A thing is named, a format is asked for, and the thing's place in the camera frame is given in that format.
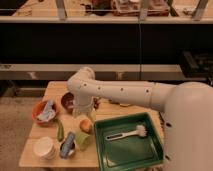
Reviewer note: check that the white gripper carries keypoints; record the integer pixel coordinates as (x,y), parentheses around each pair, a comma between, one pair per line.
(82,106)

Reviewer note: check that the orange apple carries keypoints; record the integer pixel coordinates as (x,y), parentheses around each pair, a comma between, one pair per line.
(86,126)

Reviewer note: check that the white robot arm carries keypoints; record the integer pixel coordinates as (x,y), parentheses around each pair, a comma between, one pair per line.
(187,109)

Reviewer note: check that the purple bowl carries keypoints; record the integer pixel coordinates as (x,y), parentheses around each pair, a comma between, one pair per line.
(67,102)

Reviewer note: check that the orange bowl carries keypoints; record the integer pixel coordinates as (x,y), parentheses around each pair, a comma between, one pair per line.
(38,108)

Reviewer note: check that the small bowl with can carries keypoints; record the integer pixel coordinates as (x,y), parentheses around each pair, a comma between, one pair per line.
(66,150)

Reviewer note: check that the bunch of brown grapes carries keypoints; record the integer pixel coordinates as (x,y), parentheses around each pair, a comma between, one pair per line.
(96,103)

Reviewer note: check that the crumpled blue white packet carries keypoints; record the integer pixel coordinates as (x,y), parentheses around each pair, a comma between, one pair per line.
(48,112)

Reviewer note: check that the green cucumber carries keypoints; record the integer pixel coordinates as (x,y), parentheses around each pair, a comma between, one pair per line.
(60,132)

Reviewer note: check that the wooden table board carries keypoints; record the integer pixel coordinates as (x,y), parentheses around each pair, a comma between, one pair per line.
(82,160)

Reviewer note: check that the yellow banana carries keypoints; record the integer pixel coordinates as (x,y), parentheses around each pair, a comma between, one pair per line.
(124,105)

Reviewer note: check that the blue can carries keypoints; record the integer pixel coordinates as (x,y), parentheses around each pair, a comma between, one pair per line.
(70,138)

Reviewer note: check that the white stacked cups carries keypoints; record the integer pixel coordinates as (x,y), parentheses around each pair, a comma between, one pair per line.
(44,148)

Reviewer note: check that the white dish brush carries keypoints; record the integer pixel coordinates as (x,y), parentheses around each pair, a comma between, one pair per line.
(139,131)

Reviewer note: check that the green plastic tray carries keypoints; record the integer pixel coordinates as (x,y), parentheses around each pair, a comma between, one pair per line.
(129,153)

